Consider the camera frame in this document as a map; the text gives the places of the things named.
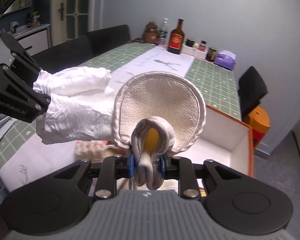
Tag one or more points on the black chair near left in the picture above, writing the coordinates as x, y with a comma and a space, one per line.
65, 55

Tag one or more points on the black chair far left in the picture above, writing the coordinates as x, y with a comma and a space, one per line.
106, 39

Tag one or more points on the clear plastic water bottle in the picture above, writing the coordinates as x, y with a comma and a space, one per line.
163, 32

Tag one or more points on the dark glass jar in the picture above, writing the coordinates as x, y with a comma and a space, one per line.
211, 54

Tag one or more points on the cream round padded pouch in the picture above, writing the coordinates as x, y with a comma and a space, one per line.
156, 114

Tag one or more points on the small cream cup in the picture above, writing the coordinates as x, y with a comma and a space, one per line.
195, 46

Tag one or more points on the white condiment tray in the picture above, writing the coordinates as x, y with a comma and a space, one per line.
193, 52

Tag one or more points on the white kitchen cabinet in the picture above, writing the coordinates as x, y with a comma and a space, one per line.
34, 39

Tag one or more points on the small red label jar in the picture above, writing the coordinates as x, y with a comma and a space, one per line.
202, 46

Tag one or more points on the black chair right side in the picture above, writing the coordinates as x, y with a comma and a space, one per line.
252, 89

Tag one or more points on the black chair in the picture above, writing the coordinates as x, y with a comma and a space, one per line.
106, 39
65, 55
252, 89

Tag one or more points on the purple tissue box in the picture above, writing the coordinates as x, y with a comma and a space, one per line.
225, 59

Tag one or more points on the black jar on tray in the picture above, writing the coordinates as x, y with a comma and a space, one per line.
189, 42

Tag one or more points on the white cloth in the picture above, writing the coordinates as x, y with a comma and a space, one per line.
81, 105

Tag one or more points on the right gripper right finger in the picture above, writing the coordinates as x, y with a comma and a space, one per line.
180, 167

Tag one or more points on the brown bear figurine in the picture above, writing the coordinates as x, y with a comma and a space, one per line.
150, 35

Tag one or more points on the white printed table runner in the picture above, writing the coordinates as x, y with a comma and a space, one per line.
81, 109

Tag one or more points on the orange stool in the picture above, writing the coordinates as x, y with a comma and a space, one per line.
259, 121

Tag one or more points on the pink cream knitted item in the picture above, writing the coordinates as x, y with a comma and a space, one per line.
95, 150

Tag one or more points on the brown liquor bottle red label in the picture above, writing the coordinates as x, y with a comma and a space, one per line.
176, 39

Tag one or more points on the glass panel door left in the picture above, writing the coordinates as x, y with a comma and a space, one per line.
70, 19

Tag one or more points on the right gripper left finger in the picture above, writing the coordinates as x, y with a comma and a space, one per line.
118, 166

